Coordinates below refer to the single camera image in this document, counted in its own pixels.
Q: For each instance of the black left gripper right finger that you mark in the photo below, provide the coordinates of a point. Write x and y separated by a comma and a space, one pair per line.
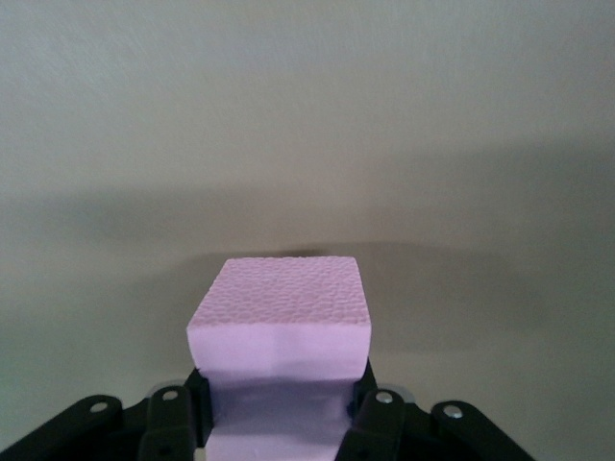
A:
377, 427

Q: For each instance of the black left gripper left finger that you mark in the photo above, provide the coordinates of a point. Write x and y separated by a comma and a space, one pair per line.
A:
168, 422

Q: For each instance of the lilac pink foam cube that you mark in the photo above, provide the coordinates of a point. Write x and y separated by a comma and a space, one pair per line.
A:
278, 307

